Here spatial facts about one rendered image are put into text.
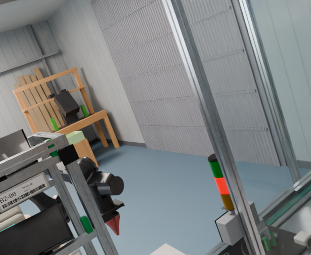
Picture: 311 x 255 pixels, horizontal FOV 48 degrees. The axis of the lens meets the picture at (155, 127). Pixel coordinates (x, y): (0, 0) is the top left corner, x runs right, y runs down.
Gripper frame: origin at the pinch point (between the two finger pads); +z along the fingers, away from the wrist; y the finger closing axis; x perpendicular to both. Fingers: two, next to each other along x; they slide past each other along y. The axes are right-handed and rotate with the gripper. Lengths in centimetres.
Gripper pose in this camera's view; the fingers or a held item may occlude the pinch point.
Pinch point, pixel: (117, 232)
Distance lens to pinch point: 119.1
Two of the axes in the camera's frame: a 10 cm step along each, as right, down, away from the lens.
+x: -5.2, 0.1, 8.5
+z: 3.5, 9.1, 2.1
